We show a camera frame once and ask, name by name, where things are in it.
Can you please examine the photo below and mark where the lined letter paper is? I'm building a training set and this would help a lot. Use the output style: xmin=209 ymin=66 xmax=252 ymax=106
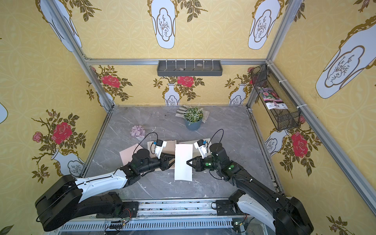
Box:
xmin=147 ymin=140 xmax=177 ymax=158

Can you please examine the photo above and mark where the pink envelope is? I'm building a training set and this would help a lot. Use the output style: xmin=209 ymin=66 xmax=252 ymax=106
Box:
xmin=119 ymin=144 xmax=143 ymax=165

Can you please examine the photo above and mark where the white envelope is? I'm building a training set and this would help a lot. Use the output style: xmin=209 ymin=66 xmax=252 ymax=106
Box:
xmin=182 ymin=138 xmax=210 ymax=157

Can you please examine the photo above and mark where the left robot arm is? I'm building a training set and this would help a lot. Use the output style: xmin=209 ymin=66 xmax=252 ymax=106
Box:
xmin=35 ymin=149 xmax=175 ymax=232

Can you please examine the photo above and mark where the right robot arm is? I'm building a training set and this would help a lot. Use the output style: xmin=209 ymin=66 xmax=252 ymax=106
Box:
xmin=187 ymin=140 xmax=314 ymax=235

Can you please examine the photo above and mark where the purple artificial flower bunch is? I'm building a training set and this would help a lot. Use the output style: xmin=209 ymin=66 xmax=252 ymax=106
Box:
xmin=130 ymin=125 xmax=146 ymax=138

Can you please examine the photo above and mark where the blue-grey plant pot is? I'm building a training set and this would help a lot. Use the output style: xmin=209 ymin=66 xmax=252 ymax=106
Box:
xmin=185 ymin=119 xmax=202 ymax=131

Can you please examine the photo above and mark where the green potted plant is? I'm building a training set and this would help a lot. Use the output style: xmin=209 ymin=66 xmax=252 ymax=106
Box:
xmin=184 ymin=107 xmax=204 ymax=122

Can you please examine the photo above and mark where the flower seed packet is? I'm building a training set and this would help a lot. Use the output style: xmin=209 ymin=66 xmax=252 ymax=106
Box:
xmin=258 ymin=87 xmax=288 ymax=110

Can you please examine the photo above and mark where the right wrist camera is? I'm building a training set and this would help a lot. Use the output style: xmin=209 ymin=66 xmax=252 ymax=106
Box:
xmin=193 ymin=140 xmax=208 ymax=159

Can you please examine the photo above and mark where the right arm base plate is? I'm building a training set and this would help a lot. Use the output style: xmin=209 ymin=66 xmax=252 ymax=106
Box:
xmin=215 ymin=200 xmax=238 ymax=216

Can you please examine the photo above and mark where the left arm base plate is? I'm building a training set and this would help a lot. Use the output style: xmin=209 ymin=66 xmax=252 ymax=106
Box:
xmin=96 ymin=201 xmax=139 ymax=218

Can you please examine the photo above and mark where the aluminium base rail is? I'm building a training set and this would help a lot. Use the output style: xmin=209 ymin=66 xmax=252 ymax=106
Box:
xmin=45 ymin=196 xmax=276 ymax=235

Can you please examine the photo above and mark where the black wire mesh basket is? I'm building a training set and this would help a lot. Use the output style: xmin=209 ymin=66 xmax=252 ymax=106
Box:
xmin=251 ymin=65 xmax=301 ymax=131

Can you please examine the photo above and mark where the grey wall shelf tray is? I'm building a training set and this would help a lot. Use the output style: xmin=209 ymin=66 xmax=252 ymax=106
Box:
xmin=157 ymin=59 xmax=223 ymax=77

